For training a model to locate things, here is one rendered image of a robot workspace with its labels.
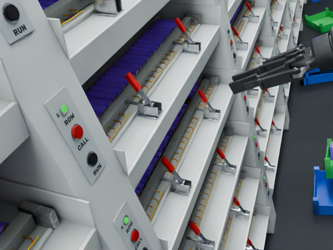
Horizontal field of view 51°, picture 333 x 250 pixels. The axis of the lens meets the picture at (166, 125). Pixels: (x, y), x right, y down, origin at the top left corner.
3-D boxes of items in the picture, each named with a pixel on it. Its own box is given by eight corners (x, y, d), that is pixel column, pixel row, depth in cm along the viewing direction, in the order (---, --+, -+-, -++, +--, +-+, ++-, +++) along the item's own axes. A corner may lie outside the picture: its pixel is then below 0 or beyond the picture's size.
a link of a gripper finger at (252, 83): (266, 80, 80) (264, 87, 78) (246, 87, 83) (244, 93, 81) (263, 75, 79) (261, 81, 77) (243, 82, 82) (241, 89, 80)
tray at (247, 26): (264, 17, 161) (268, -15, 152) (240, 82, 116) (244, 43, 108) (221, 14, 167) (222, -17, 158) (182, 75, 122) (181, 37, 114)
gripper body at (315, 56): (342, 74, 71) (296, 88, 76) (340, 55, 77) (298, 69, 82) (329, 41, 68) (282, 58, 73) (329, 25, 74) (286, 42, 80)
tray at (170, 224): (234, 97, 109) (237, 70, 103) (169, 271, 64) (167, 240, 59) (173, 89, 115) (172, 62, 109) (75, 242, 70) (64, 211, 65)
